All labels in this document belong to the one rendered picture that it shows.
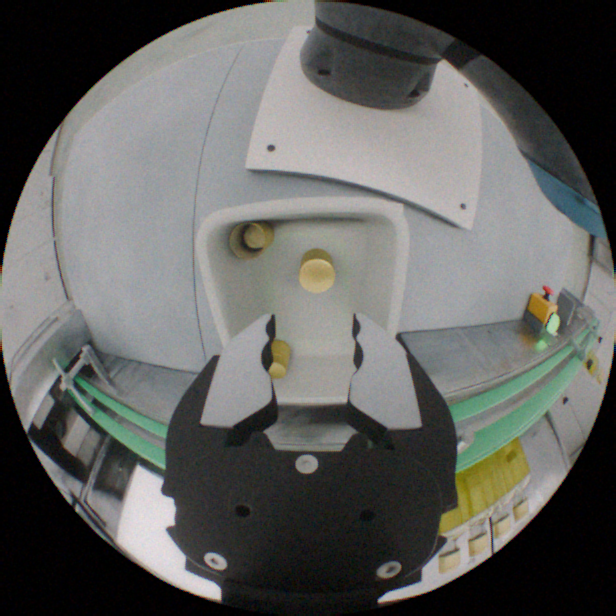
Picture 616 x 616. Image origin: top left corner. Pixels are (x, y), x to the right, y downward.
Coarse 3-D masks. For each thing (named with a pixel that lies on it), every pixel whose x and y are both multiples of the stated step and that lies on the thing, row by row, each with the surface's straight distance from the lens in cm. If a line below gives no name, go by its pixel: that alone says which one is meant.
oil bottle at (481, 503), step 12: (468, 468) 38; (480, 468) 39; (468, 480) 37; (480, 480) 39; (468, 492) 37; (480, 492) 39; (492, 492) 41; (468, 504) 38; (480, 504) 39; (492, 504) 40; (480, 516) 39; (468, 528) 40
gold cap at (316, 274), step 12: (312, 252) 20; (324, 252) 21; (300, 264) 22; (312, 264) 18; (324, 264) 18; (300, 276) 18; (312, 276) 18; (324, 276) 18; (312, 288) 19; (324, 288) 19
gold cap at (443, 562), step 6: (456, 552) 39; (438, 558) 39; (444, 558) 38; (450, 558) 39; (456, 558) 39; (438, 564) 40; (444, 564) 39; (450, 564) 39; (456, 564) 40; (438, 570) 41; (444, 570) 40; (450, 570) 40
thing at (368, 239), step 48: (288, 240) 22; (336, 240) 22; (384, 240) 18; (240, 288) 22; (288, 288) 24; (336, 288) 24; (384, 288) 19; (288, 336) 27; (336, 336) 27; (288, 384) 27; (336, 384) 26
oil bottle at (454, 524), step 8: (456, 480) 36; (464, 496) 36; (464, 504) 36; (448, 512) 35; (456, 512) 36; (464, 512) 36; (448, 520) 35; (456, 520) 36; (464, 520) 37; (440, 528) 35; (448, 528) 35; (456, 528) 36; (464, 528) 37; (448, 536) 35; (456, 536) 37
